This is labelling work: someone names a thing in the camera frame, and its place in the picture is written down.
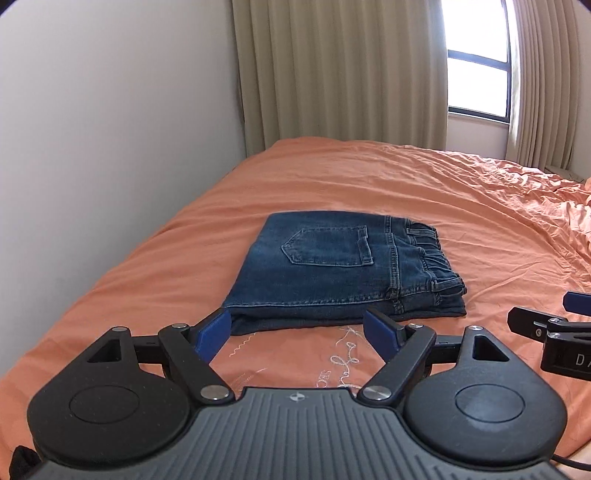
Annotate blue denim jeans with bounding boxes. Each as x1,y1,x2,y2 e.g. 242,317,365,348
223,211,467,336

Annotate orange bed sheet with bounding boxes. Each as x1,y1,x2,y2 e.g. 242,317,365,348
1,138,590,466

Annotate beige padded headboard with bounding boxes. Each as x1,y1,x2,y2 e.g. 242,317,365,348
544,165,589,184

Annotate beige right curtain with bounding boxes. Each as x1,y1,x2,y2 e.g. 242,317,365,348
506,1,581,171

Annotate beige curtain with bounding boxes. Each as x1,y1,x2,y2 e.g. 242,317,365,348
231,1,448,155
506,1,581,171

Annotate window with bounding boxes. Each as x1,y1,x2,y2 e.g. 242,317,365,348
442,0,512,123

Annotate black cable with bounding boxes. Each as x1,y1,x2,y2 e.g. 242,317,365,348
551,453,591,468

